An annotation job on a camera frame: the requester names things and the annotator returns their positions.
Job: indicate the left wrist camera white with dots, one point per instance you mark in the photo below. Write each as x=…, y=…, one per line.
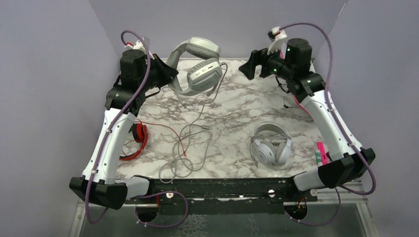
x=140, y=46

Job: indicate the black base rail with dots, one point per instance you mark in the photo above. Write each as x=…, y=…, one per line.
x=222, y=196

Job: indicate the pink highlighter marker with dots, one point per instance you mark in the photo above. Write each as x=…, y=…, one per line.
x=320, y=147

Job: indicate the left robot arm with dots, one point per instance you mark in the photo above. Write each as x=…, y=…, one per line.
x=135, y=68

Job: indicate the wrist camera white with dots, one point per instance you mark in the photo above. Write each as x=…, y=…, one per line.
x=140, y=46
x=278, y=38

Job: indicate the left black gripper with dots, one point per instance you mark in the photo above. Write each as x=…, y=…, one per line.
x=168, y=73

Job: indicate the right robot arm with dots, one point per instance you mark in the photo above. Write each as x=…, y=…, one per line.
x=350, y=160

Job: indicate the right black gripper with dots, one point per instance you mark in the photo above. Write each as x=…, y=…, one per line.
x=257, y=57

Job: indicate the red headphones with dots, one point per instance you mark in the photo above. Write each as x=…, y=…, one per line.
x=140, y=135

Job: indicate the white gaming headset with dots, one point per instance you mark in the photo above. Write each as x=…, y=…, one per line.
x=270, y=144

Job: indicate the white green marker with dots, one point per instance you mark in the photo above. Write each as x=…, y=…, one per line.
x=319, y=158

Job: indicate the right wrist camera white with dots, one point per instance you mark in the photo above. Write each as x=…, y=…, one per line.
x=278, y=38

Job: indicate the pink-framed whiteboard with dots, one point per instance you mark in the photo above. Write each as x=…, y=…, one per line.
x=295, y=99

